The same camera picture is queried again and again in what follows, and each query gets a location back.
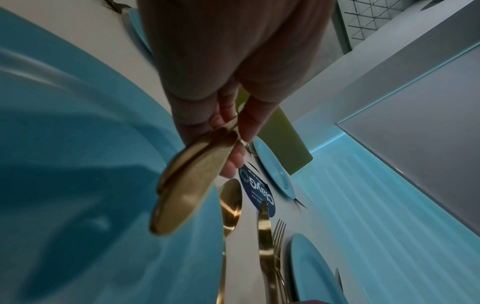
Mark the person's left hand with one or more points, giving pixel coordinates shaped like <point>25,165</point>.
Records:
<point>210,53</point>

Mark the gold spoon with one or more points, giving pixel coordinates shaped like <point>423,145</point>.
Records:
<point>187,157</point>
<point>187,196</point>
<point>230,204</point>

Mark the gold fork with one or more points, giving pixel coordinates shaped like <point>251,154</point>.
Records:
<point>279,234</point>
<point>250,150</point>

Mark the green chair back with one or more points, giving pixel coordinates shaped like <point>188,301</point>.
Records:
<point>288,139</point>

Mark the round dark blue sticker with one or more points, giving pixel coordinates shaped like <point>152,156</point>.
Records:
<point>257,187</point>

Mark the large blue plate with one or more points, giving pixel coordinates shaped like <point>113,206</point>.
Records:
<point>75,178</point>

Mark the gold knife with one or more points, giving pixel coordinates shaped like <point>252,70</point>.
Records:
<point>265,237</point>

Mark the gold cutlery piece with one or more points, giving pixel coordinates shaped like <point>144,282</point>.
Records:
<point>339,279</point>

